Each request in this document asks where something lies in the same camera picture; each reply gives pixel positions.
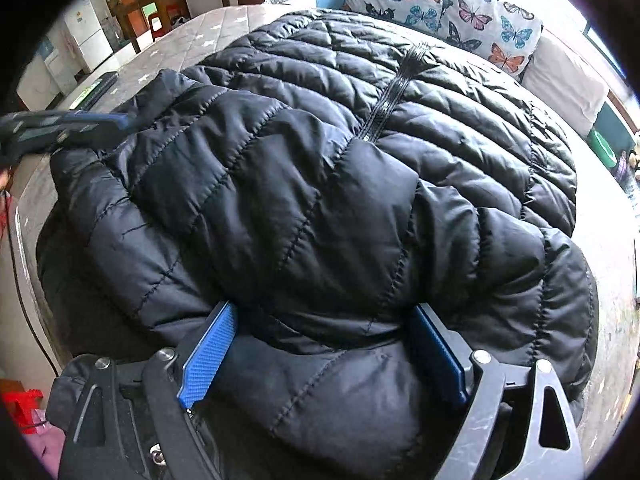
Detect red plastic stool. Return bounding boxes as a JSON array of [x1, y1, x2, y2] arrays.
[[0, 390, 46, 431], [147, 10, 173, 41]]

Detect black flat case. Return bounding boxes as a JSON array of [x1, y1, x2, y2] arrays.
[[70, 71, 121, 111]]

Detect white pillow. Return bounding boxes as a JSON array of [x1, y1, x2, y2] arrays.
[[520, 27, 611, 136]]

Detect green basin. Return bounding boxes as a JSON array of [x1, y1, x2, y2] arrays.
[[587, 130, 618, 168]]

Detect pink cloth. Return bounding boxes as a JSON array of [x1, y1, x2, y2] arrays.
[[22, 410, 68, 476]]

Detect white appliance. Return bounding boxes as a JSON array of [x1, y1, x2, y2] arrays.
[[17, 35, 76, 111]]

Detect white refrigerator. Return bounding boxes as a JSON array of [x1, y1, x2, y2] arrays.
[[62, 0, 116, 73]]

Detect black cable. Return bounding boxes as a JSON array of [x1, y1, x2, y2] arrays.
[[5, 195, 61, 366]]

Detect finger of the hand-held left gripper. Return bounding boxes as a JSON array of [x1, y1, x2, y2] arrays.
[[57, 111, 138, 153]]

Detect teal cushion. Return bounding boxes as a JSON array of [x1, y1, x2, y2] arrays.
[[592, 100, 636, 161]]

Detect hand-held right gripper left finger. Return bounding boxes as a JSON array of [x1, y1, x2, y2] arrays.
[[57, 301, 238, 480]]

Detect black puffer jacket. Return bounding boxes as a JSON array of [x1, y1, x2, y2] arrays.
[[35, 7, 601, 480]]

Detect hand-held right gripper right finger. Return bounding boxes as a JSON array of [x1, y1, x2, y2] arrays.
[[410, 304, 586, 480]]

